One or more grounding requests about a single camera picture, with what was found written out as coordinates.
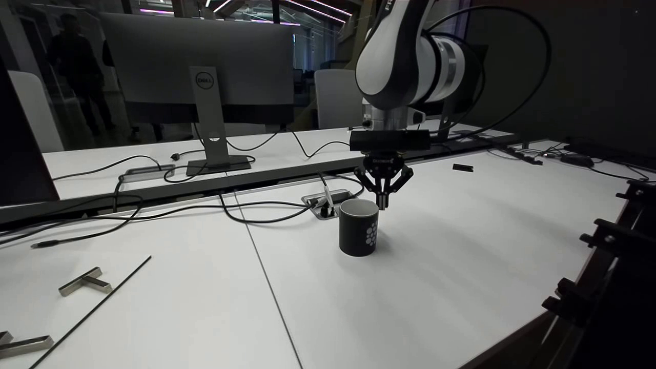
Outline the black cable adapter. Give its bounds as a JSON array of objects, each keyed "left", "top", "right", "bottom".
[{"left": 505, "top": 145, "right": 545, "bottom": 165}]

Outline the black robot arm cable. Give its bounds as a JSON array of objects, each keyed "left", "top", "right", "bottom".
[{"left": 423, "top": 1, "right": 554, "bottom": 141}]

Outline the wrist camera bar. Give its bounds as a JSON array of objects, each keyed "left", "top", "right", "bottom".
[{"left": 349, "top": 127, "right": 432, "bottom": 154}]

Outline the black desk divider rail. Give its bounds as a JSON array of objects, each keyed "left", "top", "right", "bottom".
[{"left": 0, "top": 132, "right": 524, "bottom": 231}]

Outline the black flat device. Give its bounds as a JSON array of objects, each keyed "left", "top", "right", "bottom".
[{"left": 560, "top": 149, "right": 596, "bottom": 169}]

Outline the white chair back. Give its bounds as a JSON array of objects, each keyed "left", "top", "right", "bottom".
[
  {"left": 6, "top": 67, "right": 68, "bottom": 154},
  {"left": 314, "top": 67, "right": 366, "bottom": 129}
]

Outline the black clamp rack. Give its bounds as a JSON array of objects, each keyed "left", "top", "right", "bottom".
[{"left": 542, "top": 179, "right": 656, "bottom": 369}]

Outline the black docking hub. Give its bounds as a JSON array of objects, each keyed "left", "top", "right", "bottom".
[{"left": 124, "top": 162, "right": 179, "bottom": 179}]

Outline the dark flat panel screen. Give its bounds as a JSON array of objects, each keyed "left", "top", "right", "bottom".
[{"left": 0, "top": 59, "right": 61, "bottom": 206}]

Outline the Dell monitor with silver stand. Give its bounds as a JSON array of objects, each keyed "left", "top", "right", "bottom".
[{"left": 99, "top": 10, "right": 297, "bottom": 179}]

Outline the black mug with white print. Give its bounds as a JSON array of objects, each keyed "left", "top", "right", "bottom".
[{"left": 336, "top": 197, "right": 381, "bottom": 258}]

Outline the black monitor with thin stand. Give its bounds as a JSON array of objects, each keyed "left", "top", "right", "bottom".
[{"left": 408, "top": 43, "right": 491, "bottom": 152}]

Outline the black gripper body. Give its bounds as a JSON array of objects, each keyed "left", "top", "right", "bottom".
[{"left": 363, "top": 149, "right": 406, "bottom": 171}]

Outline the metal T bracket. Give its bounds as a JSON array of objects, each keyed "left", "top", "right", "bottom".
[{"left": 57, "top": 264, "right": 113, "bottom": 298}]

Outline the flat metal bracket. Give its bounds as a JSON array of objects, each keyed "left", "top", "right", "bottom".
[{"left": 0, "top": 330, "right": 56, "bottom": 358}]

